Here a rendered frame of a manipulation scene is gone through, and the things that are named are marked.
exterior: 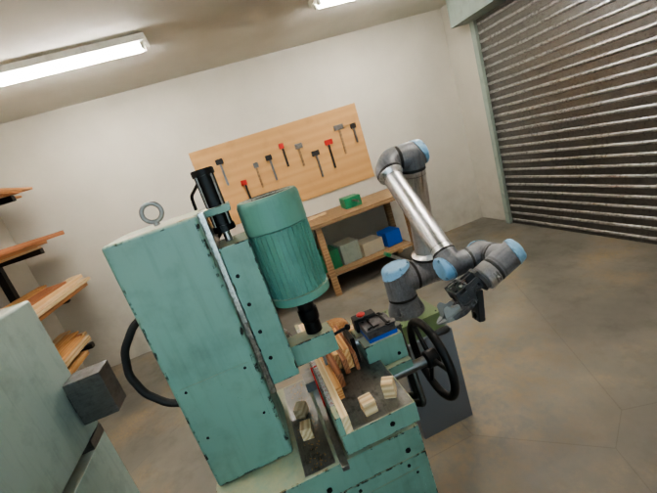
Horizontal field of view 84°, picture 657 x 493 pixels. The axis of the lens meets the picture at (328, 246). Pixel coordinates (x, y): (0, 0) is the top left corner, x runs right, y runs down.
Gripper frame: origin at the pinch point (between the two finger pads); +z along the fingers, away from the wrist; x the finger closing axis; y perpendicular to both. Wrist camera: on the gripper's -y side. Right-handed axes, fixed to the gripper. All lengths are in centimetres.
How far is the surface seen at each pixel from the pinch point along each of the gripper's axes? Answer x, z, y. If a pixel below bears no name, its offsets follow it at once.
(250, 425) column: 11, 61, 25
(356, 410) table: 18.2, 36.9, 11.5
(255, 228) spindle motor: 6, 26, 65
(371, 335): 0.5, 20.6, 14.8
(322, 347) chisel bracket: 3.1, 34.2, 24.2
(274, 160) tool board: -333, -28, 62
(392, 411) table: 24.3, 29.3, 8.7
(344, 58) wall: -337, -168, 102
